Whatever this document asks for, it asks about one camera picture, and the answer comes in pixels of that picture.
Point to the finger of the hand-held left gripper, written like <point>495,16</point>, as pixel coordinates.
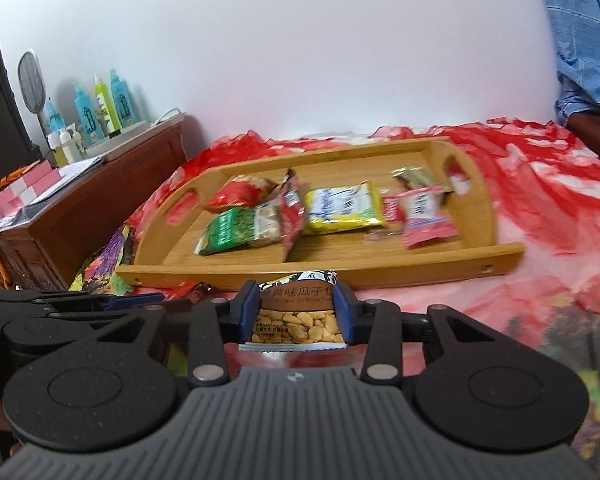
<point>140,298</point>
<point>80,314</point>

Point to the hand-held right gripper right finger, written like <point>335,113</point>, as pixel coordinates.
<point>344,315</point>

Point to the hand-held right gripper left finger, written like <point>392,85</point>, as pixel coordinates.
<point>248,312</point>

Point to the sunflower seed snack packet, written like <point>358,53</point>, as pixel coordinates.
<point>295,327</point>

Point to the small dark red snack packet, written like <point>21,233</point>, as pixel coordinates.
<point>192,291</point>

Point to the bamboo wooden tray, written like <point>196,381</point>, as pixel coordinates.
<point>340,252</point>

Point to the green snack packet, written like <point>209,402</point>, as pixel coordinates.
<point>230,230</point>

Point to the yellow snack packet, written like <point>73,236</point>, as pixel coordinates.
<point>342,207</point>

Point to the long red snack packet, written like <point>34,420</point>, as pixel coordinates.
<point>291,210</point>

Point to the small red candy packet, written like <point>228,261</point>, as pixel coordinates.
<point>391,208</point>

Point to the puffy red snack packet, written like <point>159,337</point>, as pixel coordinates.
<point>237,192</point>

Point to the pink snack packet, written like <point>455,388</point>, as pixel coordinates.
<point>422,215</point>

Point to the olive brown snack packet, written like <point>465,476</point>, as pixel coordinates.
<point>417,177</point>

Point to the brown wooden cabinet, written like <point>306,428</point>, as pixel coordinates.
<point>95,200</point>

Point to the pink checkered box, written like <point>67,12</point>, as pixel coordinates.
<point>25,187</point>

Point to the stack of white papers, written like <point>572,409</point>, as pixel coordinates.
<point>80,169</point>

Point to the small white bottle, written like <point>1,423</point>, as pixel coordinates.
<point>56,149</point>
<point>72,146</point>

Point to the colourful printed blanket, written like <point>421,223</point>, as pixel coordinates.
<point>530,320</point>

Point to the small blue spray bottle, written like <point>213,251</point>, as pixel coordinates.
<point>55,120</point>

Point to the green spray bottle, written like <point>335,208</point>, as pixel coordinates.
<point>102,105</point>

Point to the electric mosquito swatter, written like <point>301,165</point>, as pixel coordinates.
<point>31,80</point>

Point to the red sheer floral cloth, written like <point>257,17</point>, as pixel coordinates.
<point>545,180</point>

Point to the blue checked shirt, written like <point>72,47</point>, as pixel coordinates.
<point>585,25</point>

